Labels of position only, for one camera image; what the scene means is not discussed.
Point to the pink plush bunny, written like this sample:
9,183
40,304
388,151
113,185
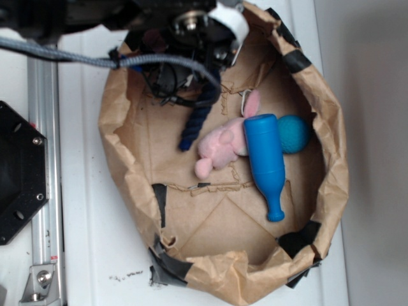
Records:
227,142

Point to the teal rubber ball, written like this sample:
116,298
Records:
294,134

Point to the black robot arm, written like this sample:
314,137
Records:
41,23

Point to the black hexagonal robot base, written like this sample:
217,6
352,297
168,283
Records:
23,173

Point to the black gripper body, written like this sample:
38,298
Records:
192,43

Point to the metal corner bracket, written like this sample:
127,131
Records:
42,286

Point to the blue plastic bowling pin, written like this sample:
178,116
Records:
266,160

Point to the aluminium extrusion rail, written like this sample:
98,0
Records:
47,224

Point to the brown paper bag bin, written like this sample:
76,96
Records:
213,235

